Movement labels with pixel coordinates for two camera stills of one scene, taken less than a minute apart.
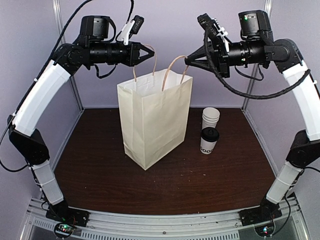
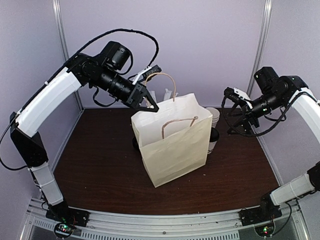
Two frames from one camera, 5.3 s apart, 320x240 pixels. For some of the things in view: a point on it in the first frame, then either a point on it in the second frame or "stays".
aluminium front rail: (39, 225) stays
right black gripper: (220, 57) → (247, 113)
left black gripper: (133, 57) → (136, 96)
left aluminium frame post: (59, 17) stays
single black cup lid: (210, 134) stays
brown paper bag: (154, 111) → (175, 140)
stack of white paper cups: (210, 117) stays
